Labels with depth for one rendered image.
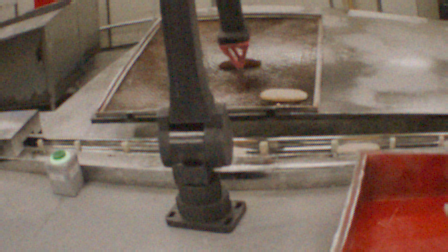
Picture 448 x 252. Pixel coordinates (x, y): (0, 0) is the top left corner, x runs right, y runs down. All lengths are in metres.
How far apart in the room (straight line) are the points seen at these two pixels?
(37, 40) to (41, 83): 0.36
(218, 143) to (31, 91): 3.20
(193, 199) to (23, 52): 3.14
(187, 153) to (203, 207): 0.09
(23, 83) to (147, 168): 3.03
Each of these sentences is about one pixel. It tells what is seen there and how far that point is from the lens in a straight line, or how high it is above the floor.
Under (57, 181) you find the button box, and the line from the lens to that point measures 1.10.
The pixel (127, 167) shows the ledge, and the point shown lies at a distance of 1.07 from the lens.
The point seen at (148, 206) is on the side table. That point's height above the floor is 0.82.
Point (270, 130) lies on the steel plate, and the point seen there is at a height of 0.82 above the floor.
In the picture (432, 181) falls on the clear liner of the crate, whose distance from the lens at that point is 0.92.
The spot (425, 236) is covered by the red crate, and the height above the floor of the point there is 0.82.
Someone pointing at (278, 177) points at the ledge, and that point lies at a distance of 0.99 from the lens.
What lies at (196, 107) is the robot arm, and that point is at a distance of 0.85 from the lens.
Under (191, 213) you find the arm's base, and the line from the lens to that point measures 0.91.
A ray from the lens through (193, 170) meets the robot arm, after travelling 0.88.
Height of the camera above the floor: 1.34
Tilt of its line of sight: 24 degrees down
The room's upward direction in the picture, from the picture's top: 8 degrees counter-clockwise
